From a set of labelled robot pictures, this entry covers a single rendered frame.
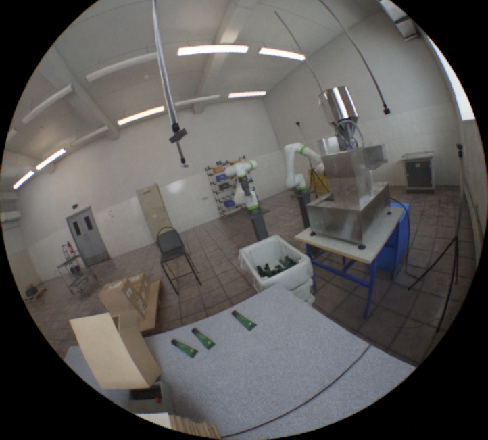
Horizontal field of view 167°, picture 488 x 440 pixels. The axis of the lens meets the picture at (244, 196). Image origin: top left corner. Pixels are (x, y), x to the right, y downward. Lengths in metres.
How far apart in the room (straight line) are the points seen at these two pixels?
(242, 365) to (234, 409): 0.20
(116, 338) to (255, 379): 0.51
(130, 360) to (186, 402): 0.26
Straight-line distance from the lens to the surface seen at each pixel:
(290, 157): 1.92
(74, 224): 7.88
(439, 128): 4.73
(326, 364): 0.70
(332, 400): 0.67
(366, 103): 5.12
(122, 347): 0.75
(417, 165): 4.16
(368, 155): 1.43
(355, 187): 1.08
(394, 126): 4.86
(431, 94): 4.79
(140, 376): 0.77
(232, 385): 0.74
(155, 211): 5.93
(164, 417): 0.52
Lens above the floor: 1.41
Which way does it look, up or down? 8 degrees down
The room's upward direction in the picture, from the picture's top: 18 degrees counter-clockwise
